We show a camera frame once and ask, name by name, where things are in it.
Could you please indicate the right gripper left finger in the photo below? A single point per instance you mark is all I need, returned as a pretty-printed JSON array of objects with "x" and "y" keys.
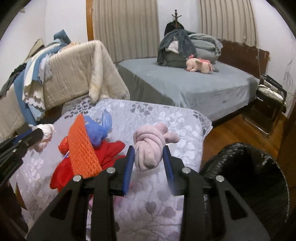
[{"x": 65, "y": 218}]

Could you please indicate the pile of grey blankets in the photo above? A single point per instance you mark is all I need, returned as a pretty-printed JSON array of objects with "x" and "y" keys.
[{"x": 178, "y": 45}]

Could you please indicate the pink plush pig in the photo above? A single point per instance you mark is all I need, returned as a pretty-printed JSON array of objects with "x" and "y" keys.
[{"x": 199, "y": 65}]

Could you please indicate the right beige curtain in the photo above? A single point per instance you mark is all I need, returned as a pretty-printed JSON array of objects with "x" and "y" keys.
[{"x": 228, "y": 20}]

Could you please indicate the white grey sock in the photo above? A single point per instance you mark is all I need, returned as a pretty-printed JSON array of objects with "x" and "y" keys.
[{"x": 48, "y": 130}]

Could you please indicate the wooden coat rack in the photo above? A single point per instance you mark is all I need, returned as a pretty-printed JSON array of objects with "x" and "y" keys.
[{"x": 174, "y": 24}]

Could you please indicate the black folding chair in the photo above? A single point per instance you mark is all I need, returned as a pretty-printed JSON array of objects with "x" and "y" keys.
[{"x": 264, "y": 112}]

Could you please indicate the blue white scalloped cloth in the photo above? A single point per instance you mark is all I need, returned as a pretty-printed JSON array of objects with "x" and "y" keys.
[{"x": 29, "y": 84}]

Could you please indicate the grey floral bedspread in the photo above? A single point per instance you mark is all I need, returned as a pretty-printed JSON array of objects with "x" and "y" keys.
[{"x": 148, "y": 211}]

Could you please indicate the orange foam net sleeve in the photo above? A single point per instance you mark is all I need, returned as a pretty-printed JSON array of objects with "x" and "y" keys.
[{"x": 81, "y": 152}]

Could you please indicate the red cloth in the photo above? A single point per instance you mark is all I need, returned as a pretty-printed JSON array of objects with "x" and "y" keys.
[{"x": 107, "y": 153}]

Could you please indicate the dark wooden headboard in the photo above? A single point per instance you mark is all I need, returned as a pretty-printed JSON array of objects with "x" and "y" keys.
[{"x": 249, "y": 59}]

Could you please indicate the grey bed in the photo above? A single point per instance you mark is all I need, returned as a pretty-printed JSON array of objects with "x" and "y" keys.
[{"x": 215, "y": 95}]

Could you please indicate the blue plastic bag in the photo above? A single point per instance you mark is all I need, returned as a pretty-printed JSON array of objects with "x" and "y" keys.
[{"x": 97, "y": 132}]

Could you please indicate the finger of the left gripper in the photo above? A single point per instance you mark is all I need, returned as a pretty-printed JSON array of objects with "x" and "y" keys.
[{"x": 14, "y": 149}]

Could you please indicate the beige curtain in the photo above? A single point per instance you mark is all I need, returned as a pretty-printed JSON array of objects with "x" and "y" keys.
[
  {"x": 228, "y": 20},
  {"x": 128, "y": 29}
]

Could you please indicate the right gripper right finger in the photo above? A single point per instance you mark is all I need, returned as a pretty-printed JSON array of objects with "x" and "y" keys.
[{"x": 212, "y": 209}]

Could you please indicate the beige quilt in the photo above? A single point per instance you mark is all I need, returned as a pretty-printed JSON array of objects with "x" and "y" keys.
[{"x": 86, "y": 68}]

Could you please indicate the pink knotted sock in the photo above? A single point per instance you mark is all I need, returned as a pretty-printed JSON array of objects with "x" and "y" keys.
[{"x": 149, "y": 141}]

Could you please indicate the black trash bin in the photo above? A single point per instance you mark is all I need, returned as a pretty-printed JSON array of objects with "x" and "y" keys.
[{"x": 257, "y": 178}]

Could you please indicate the left beige curtain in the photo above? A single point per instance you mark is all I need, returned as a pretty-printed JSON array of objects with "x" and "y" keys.
[{"x": 128, "y": 29}]

